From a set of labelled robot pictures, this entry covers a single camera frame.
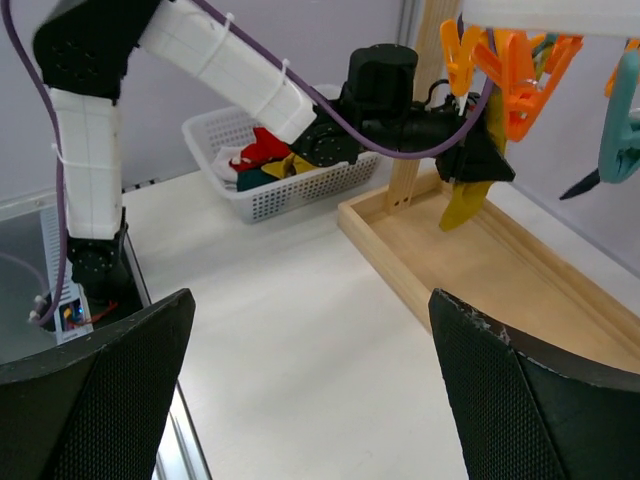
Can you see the olive yellow sock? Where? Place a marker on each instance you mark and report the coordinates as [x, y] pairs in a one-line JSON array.
[[474, 165]]

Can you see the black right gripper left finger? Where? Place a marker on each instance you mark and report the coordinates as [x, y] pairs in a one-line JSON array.
[[96, 407]]

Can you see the white round clip hanger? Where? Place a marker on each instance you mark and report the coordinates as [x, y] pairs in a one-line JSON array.
[[526, 47]]

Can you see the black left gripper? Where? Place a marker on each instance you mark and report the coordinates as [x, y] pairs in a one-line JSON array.
[[419, 128]]

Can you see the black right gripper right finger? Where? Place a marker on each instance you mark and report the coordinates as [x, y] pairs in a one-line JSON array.
[[527, 409]]

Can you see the red sock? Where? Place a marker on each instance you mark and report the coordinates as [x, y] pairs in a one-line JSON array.
[[265, 148]]

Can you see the wooden hanger rack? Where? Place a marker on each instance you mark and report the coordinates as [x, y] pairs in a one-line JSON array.
[[492, 263]]

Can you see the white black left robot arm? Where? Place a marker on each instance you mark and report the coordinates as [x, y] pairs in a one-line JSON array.
[[108, 64]]

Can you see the pile of socks in basket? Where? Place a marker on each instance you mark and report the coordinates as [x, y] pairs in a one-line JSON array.
[[271, 172]]

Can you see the dark navy sock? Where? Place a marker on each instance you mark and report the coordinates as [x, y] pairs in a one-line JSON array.
[[585, 185]]

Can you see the white plastic basket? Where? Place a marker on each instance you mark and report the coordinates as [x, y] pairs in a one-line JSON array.
[[206, 135]]

